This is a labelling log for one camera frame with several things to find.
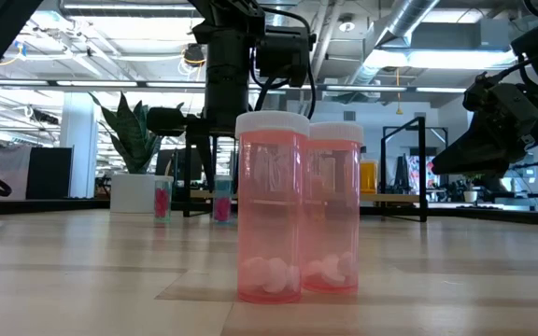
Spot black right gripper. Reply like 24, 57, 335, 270
431, 69, 538, 184

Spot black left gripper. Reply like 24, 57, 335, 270
146, 105, 237, 194

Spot blue pill bottle red pills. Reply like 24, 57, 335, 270
153, 175, 175, 224
212, 175, 234, 224

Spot orange pill bottle white cap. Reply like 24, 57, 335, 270
360, 159, 379, 194

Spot wooden shelf with black legs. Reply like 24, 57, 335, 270
183, 113, 429, 223

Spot small potted plant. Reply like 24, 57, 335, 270
460, 172, 483, 203

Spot snake plant in white pot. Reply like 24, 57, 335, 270
89, 91, 186, 215

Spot pink pill bottle white cap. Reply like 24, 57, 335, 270
302, 121, 365, 295
234, 110, 311, 305

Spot large ceiling light panel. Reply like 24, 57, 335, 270
366, 49, 517, 71

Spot white building column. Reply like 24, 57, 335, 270
59, 91, 98, 200

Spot black partition panel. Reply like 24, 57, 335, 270
25, 147, 74, 201

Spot black metal rack frame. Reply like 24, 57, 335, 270
383, 124, 450, 202

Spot colourful wall poster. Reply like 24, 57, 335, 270
408, 155, 442, 190

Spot black overhead camera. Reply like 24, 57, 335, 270
183, 42, 207, 66

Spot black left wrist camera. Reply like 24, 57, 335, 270
255, 25, 316, 84

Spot black aluminium table frame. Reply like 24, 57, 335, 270
0, 198, 538, 229

